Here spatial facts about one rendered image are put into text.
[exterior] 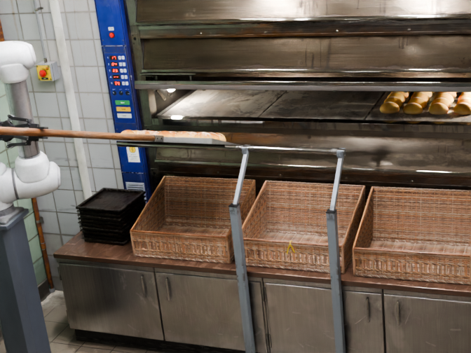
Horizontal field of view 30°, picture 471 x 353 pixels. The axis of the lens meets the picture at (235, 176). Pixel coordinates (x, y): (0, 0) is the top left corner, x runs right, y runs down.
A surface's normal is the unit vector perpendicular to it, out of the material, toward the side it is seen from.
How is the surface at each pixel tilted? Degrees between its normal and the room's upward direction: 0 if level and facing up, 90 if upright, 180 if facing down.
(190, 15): 70
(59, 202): 90
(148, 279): 90
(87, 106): 90
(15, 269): 90
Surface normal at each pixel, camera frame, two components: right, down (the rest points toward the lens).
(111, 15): -0.37, 0.37
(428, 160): -0.37, 0.04
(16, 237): 0.95, 0.02
